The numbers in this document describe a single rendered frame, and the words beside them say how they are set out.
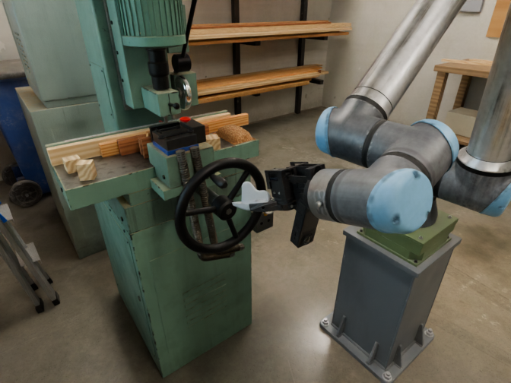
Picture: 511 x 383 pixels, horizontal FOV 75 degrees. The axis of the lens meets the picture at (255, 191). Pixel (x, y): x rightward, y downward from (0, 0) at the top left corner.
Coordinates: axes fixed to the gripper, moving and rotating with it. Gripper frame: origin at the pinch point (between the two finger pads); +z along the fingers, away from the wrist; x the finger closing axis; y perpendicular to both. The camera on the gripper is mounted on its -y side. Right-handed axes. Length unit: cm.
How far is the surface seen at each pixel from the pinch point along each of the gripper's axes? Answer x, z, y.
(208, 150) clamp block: -0.4, 21.0, 11.3
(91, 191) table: 29.2, 32.6, 7.7
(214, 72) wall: -151, 269, 70
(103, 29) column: 9, 53, 53
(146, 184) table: 15.1, 33.3, 5.5
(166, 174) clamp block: 12.0, 23.2, 7.8
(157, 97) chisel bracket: 3.8, 37.3, 28.6
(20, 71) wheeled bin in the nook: 27, 199, 75
